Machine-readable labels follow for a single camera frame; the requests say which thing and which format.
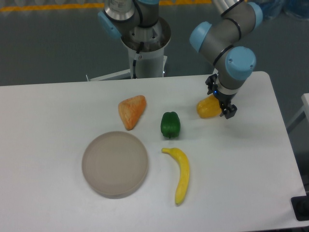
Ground beige round plate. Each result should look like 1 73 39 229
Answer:
82 131 149 199

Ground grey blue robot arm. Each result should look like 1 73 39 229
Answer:
98 0 263 119

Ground yellow banana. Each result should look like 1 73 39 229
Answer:
161 148 190 205

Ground black device at edge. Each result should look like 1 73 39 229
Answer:
291 195 309 221

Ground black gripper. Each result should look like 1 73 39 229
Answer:
205 74 239 119

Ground white furniture at right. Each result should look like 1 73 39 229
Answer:
286 93 309 133

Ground green bell pepper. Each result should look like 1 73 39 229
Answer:
160 112 181 139

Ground black base cable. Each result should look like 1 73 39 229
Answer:
132 42 144 79

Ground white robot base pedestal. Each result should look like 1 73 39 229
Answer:
89 17 171 81

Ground orange triangular bread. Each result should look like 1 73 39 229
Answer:
118 95 147 131

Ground yellow bell pepper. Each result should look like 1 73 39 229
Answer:
197 95 222 118

